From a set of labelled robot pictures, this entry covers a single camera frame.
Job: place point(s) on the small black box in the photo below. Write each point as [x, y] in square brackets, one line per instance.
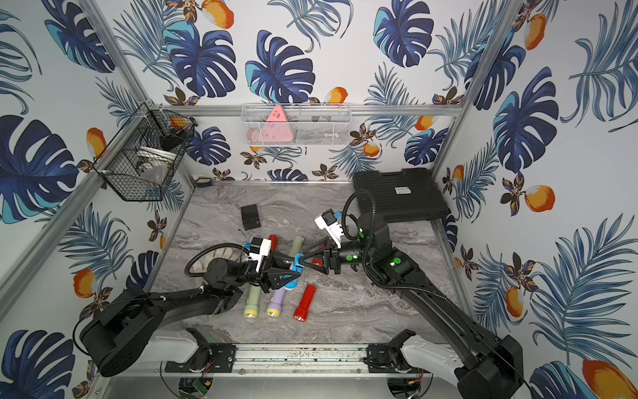
[250, 217]

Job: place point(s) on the green flashlight back row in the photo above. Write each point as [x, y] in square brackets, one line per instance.
[296, 247]

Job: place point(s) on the pink triangle item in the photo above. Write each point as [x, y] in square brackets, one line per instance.
[276, 130]

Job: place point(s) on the large black tool case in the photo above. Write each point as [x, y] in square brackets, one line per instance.
[403, 196]

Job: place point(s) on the clear mesh wall tray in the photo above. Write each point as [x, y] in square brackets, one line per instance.
[311, 124]

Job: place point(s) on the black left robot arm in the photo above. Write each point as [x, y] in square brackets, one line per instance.
[118, 334]

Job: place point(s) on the blue flashlight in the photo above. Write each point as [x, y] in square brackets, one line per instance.
[298, 268]

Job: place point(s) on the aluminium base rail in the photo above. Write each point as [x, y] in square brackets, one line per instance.
[184, 355]

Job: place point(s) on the black wire basket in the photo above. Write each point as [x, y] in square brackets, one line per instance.
[139, 164]

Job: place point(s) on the red flashlight front row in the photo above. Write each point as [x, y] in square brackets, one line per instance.
[302, 311]

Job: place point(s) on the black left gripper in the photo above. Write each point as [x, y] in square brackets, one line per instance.
[267, 272]

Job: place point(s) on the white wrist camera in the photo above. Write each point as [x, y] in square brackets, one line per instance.
[330, 222]
[259, 249]

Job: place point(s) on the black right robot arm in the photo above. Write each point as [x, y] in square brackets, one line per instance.
[392, 269]

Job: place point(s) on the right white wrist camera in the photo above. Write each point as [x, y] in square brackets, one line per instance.
[330, 222]

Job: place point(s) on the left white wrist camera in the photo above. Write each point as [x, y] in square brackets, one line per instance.
[259, 249]

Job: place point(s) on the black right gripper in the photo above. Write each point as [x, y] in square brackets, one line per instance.
[327, 244]

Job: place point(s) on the black tape roll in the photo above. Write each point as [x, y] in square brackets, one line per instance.
[203, 182]

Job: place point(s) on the purple flashlight front row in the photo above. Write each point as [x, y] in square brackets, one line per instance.
[274, 308]

